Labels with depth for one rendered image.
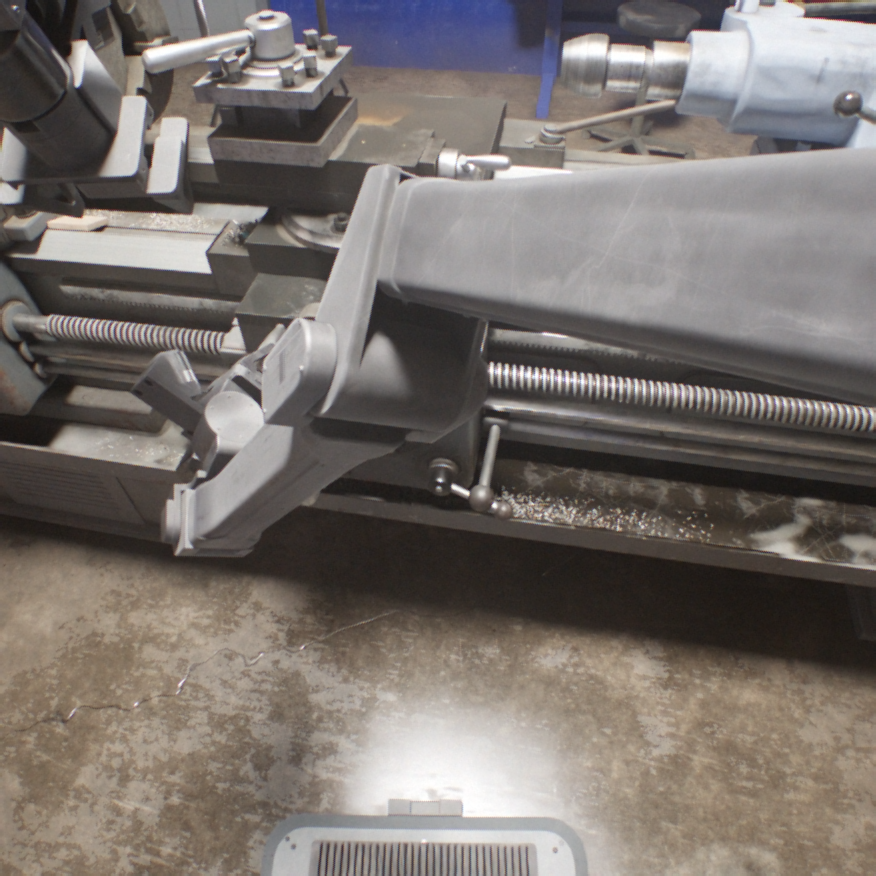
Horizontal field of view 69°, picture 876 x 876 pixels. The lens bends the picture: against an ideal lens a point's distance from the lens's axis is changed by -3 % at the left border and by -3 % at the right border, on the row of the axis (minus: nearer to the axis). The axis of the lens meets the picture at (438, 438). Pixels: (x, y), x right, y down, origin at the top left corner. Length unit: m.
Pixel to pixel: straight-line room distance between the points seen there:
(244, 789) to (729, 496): 1.15
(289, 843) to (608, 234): 1.13
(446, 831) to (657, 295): 1.09
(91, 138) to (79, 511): 1.52
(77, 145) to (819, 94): 0.92
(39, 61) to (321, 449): 0.28
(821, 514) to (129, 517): 1.61
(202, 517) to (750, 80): 0.90
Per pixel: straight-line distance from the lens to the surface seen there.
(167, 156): 0.55
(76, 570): 1.93
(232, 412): 0.65
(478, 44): 4.31
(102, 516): 1.93
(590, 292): 0.21
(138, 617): 1.78
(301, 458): 0.41
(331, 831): 1.23
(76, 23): 0.55
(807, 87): 1.11
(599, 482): 1.35
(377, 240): 0.32
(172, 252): 1.23
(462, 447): 1.07
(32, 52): 0.48
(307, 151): 0.96
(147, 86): 1.31
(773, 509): 1.42
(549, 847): 1.22
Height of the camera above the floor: 1.46
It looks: 49 degrees down
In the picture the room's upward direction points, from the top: 1 degrees counter-clockwise
